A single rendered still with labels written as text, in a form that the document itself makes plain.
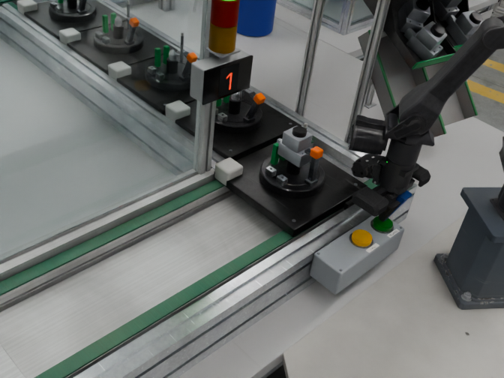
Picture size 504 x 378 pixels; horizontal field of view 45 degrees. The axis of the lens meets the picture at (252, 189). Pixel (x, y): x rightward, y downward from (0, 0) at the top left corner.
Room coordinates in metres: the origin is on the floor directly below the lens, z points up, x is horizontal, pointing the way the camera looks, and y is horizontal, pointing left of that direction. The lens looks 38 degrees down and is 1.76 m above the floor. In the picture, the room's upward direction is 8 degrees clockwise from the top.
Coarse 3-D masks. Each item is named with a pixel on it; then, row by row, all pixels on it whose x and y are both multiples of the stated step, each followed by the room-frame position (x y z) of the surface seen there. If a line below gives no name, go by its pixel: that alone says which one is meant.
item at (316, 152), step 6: (306, 150) 1.06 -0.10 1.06; (312, 150) 1.04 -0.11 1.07; (318, 150) 1.04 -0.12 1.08; (312, 156) 1.04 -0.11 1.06; (318, 156) 1.03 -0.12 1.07; (312, 162) 1.04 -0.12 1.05; (318, 162) 1.04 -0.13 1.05; (312, 168) 1.04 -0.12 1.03; (312, 174) 1.04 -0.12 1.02; (312, 180) 1.04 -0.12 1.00
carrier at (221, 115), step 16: (240, 96) 1.40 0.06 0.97; (224, 112) 1.28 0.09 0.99; (240, 112) 1.29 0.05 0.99; (256, 112) 1.30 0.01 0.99; (272, 112) 1.34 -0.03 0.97; (224, 128) 1.22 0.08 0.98; (240, 128) 1.23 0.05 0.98; (256, 128) 1.26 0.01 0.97; (272, 128) 1.27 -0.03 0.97; (288, 128) 1.28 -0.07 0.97; (224, 144) 1.17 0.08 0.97; (240, 144) 1.18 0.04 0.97; (256, 144) 1.19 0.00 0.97
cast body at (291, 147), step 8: (296, 128) 1.08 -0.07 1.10; (304, 128) 1.09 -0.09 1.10; (288, 136) 1.07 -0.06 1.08; (296, 136) 1.06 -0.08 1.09; (304, 136) 1.07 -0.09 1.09; (280, 144) 1.08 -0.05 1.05; (288, 144) 1.07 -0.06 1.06; (296, 144) 1.05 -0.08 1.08; (304, 144) 1.06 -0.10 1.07; (280, 152) 1.08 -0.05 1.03; (288, 152) 1.06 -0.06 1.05; (296, 152) 1.05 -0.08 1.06; (296, 160) 1.05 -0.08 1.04; (304, 160) 1.05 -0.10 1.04
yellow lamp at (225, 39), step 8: (216, 32) 1.04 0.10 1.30; (224, 32) 1.03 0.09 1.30; (232, 32) 1.04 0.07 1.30; (208, 40) 1.05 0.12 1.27; (216, 40) 1.04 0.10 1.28; (224, 40) 1.03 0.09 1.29; (232, 40) 1.04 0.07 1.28; (216, 48) 1.04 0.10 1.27; (224, 48) 1.04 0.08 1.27; (232, 48) 1.05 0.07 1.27
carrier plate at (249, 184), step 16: (272, 144) 1.20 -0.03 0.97; (240, 160) 1.12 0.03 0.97; (256, 160) 1.13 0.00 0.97; (320, 160) 1.16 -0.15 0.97; (240, 176) 1.06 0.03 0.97; (256, 176) 1.07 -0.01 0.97; (336, 176) 1.11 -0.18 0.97; (352, 176) 1.12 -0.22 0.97; (240, 192) 1.01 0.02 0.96; (256, 192) 1.01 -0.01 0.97; (272, 192) 1.02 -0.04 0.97; (320, 192) 1.04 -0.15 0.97; (336, 192) 1.05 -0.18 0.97; (352, 192) 1.06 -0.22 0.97; (256, 208) 0.98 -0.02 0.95; (272, 208) 0.96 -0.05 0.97; (288, 208) 0.97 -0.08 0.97; (304, 208) 0.98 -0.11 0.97; (320, 208) 0.99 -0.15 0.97; (336, 208) 1.01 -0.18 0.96; (288, 224) 0.92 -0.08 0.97; (304, 224) 0.93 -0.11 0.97
